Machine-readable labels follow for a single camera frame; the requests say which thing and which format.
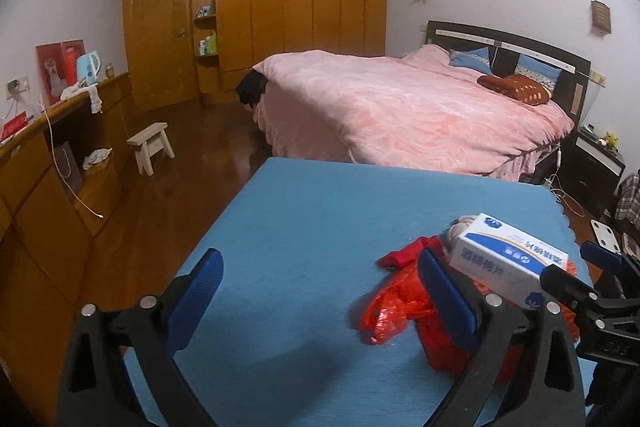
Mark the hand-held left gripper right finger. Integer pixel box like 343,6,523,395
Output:
417,248,586,427

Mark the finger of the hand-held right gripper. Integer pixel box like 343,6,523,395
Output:
540,264,603,310
580,241,640,282

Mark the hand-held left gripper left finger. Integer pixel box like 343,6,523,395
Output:
56,248,224,427

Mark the red plastic bag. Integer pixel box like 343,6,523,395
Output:
357,234,581,375

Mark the white medicine box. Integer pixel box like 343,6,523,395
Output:
450,213,571,310

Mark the white bathroom scale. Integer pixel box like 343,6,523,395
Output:
590,218,622,254

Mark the plaid bag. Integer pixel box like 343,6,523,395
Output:
614,173,640,221

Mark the pink plush toy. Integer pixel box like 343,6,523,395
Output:
446,216,482,244

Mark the dark nightstand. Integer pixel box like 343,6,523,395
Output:
555,126,627,218

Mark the blue tablecloth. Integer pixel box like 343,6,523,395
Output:
125,157,596,427

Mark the white wooden stool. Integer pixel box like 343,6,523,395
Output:
127,123,176,176

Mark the crumpled white cloth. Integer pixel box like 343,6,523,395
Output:
82,148,114,172

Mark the grey paper bag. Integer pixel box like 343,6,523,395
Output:
55,141,84,194

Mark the brown patterned cushion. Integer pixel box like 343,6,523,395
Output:
477,74,552,106

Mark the long wooden cabinet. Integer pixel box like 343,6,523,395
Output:
0,72,133,408

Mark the blue pillow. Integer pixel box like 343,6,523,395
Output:
449,48,492,70
515,56,563,94

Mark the bed with pink cover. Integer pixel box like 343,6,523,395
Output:
252,44,576,182

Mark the black cloth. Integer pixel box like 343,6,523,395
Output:
237,71,271,110

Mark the dark wooden headboard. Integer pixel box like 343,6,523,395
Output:
425,21,592,128

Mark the light blue kettle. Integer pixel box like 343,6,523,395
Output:
76,51,103,86

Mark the wooden door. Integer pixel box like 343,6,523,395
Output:
122,0,202,112

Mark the red thermos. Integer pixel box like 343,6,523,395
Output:
64,47,79,88

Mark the red picture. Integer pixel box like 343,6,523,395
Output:
36,39,85,106

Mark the white charger cable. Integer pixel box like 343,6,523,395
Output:
544,147,587,219

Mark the brown wall lamp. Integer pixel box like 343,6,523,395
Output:
591,0,612,36

